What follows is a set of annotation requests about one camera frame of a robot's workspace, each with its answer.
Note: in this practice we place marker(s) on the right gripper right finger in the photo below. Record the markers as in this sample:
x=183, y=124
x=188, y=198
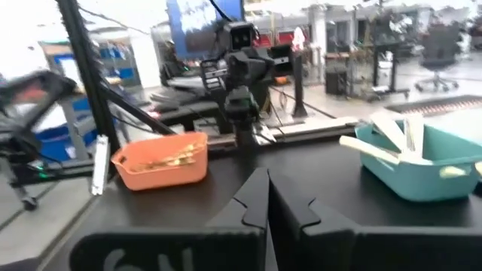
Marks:
x=301, y=241

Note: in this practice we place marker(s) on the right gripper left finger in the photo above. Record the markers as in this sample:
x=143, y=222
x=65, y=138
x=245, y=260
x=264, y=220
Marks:
x=244, y=233

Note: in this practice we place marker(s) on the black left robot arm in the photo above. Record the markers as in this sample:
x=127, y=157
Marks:
x=244, y=64

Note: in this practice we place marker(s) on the black pole stand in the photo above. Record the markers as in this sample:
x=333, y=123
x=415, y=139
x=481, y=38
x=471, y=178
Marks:
x=299, y=86

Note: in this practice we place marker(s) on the large blue display screen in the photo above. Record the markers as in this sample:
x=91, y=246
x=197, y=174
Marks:
x=188, y=30

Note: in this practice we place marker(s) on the black computer tower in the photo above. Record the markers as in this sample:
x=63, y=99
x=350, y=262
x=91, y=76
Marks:
x=336, y=83

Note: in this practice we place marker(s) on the orange plastic bin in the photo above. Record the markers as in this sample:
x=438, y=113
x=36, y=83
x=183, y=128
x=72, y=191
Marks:
x=162, y=177

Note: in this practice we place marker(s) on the teal plastic bin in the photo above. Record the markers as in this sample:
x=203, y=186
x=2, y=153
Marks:
x=414, y=180

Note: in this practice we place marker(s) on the black desk stand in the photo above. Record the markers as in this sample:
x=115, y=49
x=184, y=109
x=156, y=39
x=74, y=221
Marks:
x=393, y=67

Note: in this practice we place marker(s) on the blue plastic crate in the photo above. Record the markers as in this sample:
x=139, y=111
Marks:
x=56, y=145

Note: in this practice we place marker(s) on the black striped-edge floor mat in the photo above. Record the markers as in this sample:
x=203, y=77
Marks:
x=444, y=105

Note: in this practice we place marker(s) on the black office chair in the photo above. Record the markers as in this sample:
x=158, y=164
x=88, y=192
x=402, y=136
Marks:
x=438, y=49

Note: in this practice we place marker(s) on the white aluminium bracket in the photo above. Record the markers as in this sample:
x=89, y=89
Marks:
x=101, y=165

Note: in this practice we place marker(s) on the black diagonal frame strut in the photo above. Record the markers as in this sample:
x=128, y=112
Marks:
x=88, y=75

